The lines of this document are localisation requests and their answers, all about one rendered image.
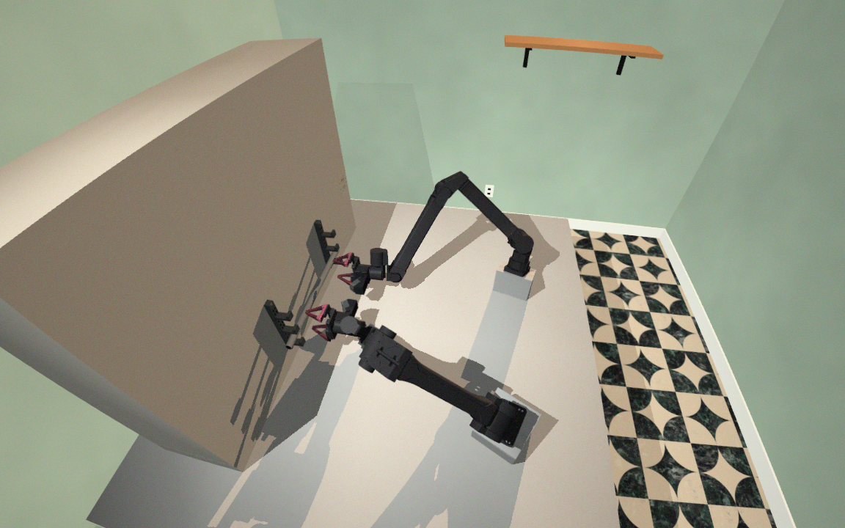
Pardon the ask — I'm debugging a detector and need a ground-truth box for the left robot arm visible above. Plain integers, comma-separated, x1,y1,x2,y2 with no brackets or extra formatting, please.
334,298,527,447

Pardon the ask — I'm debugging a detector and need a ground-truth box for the grey metal bar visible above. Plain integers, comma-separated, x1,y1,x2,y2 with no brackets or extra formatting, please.
285,250,339,350

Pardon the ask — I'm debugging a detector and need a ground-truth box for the dark grey wall rack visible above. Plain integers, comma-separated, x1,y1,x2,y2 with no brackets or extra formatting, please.
264,220,340,347

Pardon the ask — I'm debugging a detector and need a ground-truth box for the tan wall panel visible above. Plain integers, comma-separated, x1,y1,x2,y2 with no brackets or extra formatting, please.
0,38,356,472

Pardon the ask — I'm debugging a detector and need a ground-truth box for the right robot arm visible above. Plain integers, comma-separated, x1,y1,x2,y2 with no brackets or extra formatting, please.
349,171,534,295

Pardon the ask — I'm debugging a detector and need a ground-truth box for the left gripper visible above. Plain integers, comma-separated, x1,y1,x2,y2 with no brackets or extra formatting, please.
305,304,348,342

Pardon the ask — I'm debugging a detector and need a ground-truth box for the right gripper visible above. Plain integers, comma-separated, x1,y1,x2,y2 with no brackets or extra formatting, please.
333,252,372,285

